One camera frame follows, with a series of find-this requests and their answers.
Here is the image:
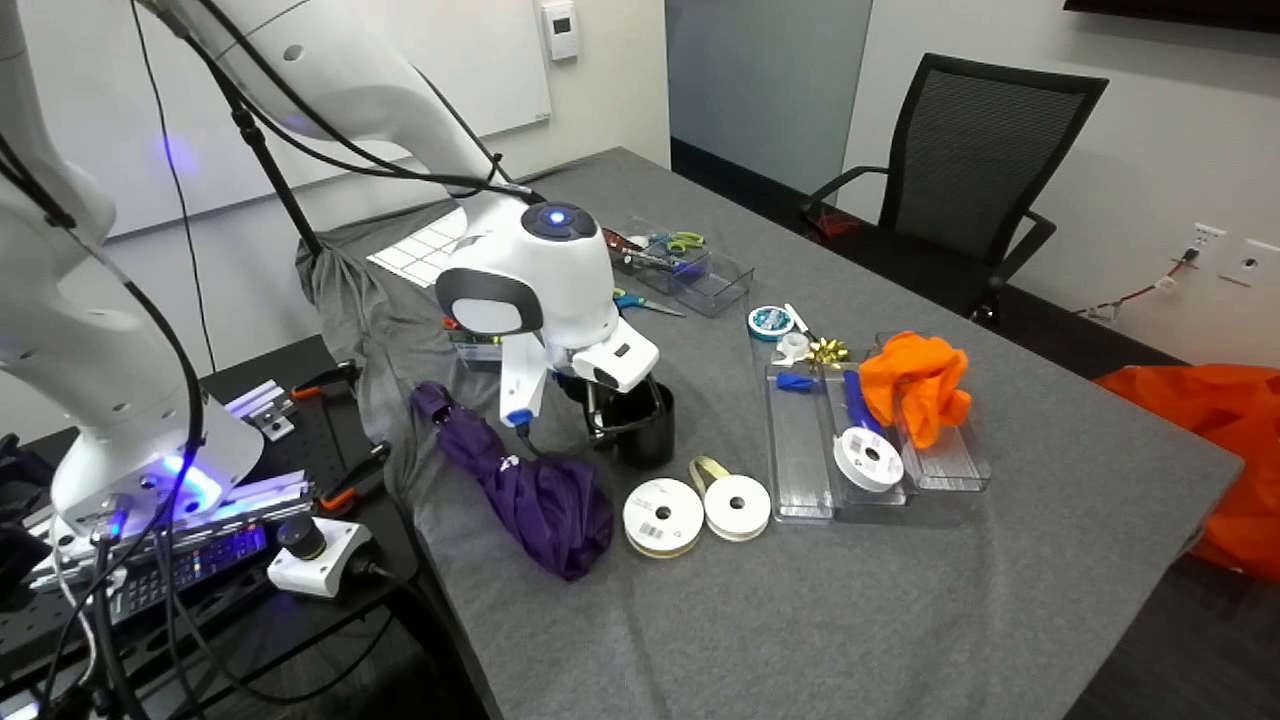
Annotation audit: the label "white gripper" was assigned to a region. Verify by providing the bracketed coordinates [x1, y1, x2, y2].
[548, 317, 665, 443]

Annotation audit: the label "black cup with handle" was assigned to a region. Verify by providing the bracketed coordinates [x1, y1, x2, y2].
[570, 378, 679, 473]

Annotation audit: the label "purple cloth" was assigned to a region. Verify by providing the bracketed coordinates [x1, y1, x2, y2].
[406, 380, 618, 584]

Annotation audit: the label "blue green scissors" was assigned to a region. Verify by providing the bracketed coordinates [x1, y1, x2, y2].
[612, 284, 679, 323]

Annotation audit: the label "large white ribbon spool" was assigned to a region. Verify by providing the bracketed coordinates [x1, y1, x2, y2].
[618, 475, 706, 566]

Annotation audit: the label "clear plastic organizer tray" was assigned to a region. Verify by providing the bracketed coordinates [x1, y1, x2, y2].
[601, 225, 760, 322]

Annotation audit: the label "small white ribbon spool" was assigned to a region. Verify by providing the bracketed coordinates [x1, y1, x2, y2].
[689, 456, 777, 547]

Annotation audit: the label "teal ribbon spool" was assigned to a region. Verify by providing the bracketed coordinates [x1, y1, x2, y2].
[744, 302, 810, 344]

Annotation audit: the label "long clear plastic box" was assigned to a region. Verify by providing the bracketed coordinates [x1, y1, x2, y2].
[765, 359, 838, 524]

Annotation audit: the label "white label sheet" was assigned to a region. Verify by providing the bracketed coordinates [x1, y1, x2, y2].
[364, 200, 530, 291]

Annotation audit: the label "gold gift bow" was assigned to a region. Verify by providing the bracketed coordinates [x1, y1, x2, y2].
[797, 331, 856, 371]

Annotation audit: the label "clear plastic box with spool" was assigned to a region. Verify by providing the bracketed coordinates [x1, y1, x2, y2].
[821, 369, 910, 514]

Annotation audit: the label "white emergency stop button box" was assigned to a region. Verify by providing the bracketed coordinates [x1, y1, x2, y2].
[263, 514, 376, 601]

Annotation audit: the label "orange crumpled cloth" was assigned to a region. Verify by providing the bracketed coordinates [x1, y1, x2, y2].
[856, 329, 974, 454]

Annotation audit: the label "short clear plastic box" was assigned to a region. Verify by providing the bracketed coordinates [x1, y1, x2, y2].
[902, 414, 996, 501]

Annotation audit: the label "black robot cart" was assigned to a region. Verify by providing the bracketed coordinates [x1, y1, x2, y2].
[0, 331, 452, 720]

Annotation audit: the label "black office chair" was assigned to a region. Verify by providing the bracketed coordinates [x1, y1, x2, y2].
[798, 52, 1113, 331]

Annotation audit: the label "orange fabric heap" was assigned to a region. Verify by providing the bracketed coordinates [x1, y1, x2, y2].
[1094, 359, 1280, 588]

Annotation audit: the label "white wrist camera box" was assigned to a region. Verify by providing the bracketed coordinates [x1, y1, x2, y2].
[495, 331, 553, 438]

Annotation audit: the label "orange handled clamp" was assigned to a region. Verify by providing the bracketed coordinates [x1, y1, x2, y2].
[314, 443, 395, 520]
[283, 366, 364, 408]

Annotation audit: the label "silver metal bracket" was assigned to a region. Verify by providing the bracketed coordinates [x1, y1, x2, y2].
[225, 378, 299, 443]

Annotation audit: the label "white wall thermostat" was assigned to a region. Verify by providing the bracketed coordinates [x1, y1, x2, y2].
[535, 0, 584, 67]

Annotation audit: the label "black camera tripod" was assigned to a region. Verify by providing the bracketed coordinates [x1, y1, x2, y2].
[195, 36, 333, 273]

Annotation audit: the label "white wall outlet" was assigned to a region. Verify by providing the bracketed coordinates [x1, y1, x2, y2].
[1186, 220, 1280, 291]

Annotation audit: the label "black wall screen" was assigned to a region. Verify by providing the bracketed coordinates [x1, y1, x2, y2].
[1061, 0, 1280, 42]

